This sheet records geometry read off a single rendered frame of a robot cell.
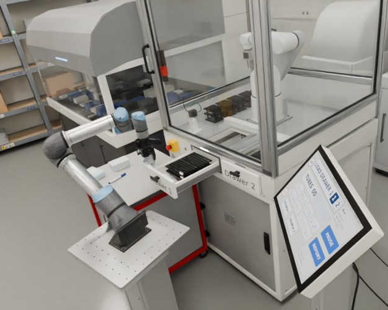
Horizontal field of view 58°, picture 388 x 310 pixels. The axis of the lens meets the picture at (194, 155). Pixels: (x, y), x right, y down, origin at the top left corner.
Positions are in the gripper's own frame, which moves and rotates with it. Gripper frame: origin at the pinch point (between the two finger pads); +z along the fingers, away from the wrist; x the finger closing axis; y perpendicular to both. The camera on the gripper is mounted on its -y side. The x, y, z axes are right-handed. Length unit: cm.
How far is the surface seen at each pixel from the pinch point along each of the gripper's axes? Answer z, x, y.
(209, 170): -0.8, 38.7, -11.6
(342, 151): 2, 89, -71
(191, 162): -3.6, 26.2, -10.2
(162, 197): 17.3, 12.3, 6.4
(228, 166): -5, 50, -16
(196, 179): 0.5, 37.5, -2.4
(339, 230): -26, 132, 23
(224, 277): 86, 37, -12
